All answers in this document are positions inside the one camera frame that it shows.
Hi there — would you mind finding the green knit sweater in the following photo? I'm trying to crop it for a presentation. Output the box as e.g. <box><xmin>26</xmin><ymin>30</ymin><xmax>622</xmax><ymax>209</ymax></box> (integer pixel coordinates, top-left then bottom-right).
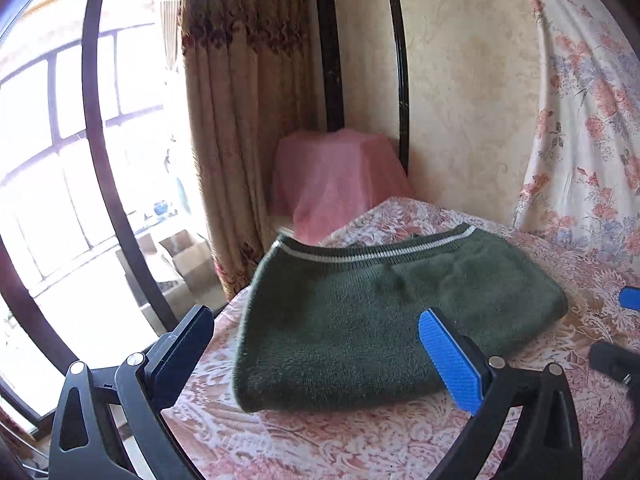
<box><xmin>232</xmin><ymin>223</ymin><xmax>568</xmax><ymax>413</ymax></box>

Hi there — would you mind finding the floral cream sheet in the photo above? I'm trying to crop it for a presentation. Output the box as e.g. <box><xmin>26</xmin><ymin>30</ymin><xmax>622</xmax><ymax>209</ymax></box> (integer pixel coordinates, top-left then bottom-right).
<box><xmin>514</xmin><ymin>0</ymin><xmax>639</xmax><ymax>273</ymax></box>

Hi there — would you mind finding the pink patterned bedspread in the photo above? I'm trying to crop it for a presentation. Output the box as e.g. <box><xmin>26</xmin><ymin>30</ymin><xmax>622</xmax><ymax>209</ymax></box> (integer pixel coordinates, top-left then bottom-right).
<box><xmin>164</xmin><ymin>219</ymin><xmax>639</xmax><ymax>479</ymax></box>

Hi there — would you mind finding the cardboard box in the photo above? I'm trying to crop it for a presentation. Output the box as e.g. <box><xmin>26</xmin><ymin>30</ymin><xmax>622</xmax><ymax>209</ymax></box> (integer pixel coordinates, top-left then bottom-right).
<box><xmin>160</xmin><ymin>230</ymin><xmax>218</xmax><ymax>292</ymax></box>

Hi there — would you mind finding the pink covered stool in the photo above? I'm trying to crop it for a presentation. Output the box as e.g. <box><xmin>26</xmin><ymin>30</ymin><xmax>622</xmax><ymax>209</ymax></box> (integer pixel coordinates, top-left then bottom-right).
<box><xmin>269</xmin><ymin>128</ymin><xmax>413</xmax><ymax>245</ymax></box>

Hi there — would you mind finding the beige floral curtain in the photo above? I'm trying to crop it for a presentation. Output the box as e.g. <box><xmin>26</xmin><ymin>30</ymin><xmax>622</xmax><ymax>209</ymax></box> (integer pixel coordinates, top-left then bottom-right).
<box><xmin>181</xmin><ymin>0</ymin><xmax>317</xmax><ymax>298</ymax></box>

